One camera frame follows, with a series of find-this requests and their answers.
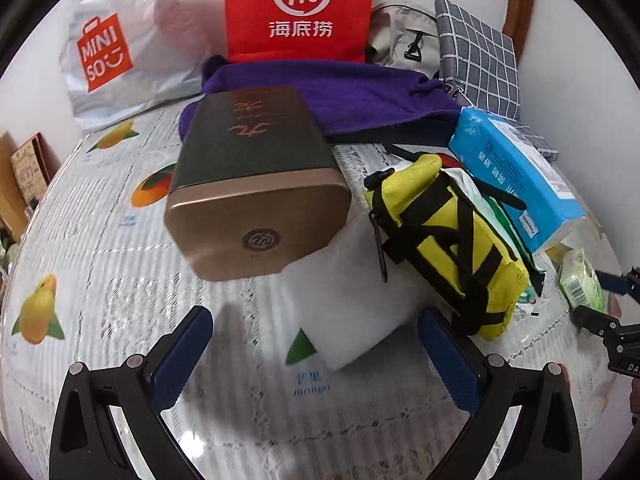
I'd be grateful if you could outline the green and gold box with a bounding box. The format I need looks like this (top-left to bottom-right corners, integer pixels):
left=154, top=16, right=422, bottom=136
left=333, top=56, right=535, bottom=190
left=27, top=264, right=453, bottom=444
left=164, top=86, right=352, bottom=281

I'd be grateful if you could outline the yellow black mesh pouch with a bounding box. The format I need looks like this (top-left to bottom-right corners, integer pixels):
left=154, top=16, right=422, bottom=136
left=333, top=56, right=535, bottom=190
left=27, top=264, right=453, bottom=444
left=363, top=154, right=529, bottom=340

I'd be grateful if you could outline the purple cloth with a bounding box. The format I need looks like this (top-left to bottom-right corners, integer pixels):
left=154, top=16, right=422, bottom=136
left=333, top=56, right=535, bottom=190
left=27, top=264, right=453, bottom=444
left=178, top=55, right=461, bottom=151

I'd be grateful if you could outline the white dust bag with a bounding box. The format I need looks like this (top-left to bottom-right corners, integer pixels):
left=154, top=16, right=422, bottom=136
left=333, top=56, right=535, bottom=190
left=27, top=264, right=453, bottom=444
left=281, top=212, right=437, bottom=370

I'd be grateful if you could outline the mint green cloth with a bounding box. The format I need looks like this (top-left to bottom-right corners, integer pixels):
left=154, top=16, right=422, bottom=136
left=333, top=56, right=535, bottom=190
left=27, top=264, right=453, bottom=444
left=472, top=177, right=546, bottom=304

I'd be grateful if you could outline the white Miniso plastic bag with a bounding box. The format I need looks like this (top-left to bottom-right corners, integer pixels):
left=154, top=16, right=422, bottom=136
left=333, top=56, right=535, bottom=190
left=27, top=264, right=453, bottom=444
left=60, top=0, right=210, bottom=132

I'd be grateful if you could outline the beige backpack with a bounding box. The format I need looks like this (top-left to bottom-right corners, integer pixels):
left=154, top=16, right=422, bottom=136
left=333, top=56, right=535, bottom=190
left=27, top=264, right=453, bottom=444
left=366, top=2, right=440, bottom=78

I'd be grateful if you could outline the red Haidilao bag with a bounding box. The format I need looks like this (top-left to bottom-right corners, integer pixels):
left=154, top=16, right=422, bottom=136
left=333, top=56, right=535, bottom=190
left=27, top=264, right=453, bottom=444
left=224, top=0, right=372, bottom=63

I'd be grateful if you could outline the grey checked cushion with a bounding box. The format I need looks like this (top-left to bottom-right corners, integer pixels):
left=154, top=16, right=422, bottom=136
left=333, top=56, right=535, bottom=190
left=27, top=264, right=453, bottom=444
left=435, top=0, right=559, bottom=162

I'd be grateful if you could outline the blue tissue pack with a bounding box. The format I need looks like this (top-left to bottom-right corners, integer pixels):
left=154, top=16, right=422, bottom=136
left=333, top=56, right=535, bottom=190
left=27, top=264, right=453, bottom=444
left=449, top=107, right=585, bottom=252

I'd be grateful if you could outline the green wet wipe packet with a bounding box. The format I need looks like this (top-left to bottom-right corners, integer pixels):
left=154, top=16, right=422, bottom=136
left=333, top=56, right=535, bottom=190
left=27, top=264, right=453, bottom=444
left=559, top=248, right=605, bottom=313

